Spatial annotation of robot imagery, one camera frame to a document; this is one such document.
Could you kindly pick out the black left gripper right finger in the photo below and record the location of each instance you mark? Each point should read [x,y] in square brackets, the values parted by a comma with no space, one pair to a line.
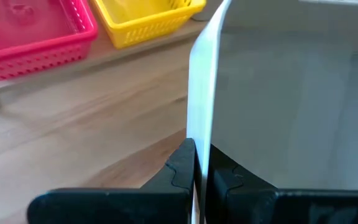
[259,208]

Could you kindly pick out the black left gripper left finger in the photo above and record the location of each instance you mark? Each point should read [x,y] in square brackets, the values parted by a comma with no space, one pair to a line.
[135,205]

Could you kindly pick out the white plastic bin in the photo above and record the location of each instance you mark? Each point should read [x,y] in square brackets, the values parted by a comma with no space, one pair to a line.
[291,109]

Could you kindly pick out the large red slotted basket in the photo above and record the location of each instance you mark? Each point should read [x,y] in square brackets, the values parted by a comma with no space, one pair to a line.
[26,31]

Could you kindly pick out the large yellow slotted basket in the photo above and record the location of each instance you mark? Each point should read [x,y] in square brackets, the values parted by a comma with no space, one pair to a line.
[126,12]

